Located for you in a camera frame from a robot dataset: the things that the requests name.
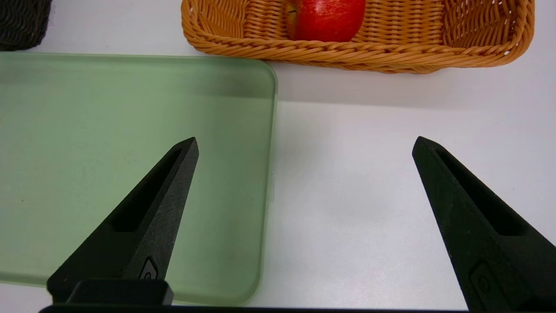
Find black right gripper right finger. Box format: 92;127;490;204
412;137;556;313

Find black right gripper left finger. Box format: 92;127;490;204
47;137;199;306

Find red apple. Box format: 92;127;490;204
285;0;367;43

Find orange wicker basket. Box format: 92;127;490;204
181;0;535;74

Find dark brown wicker basket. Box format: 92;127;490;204
0;0;53;52

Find green plastic tray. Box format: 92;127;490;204
0;53;278;306

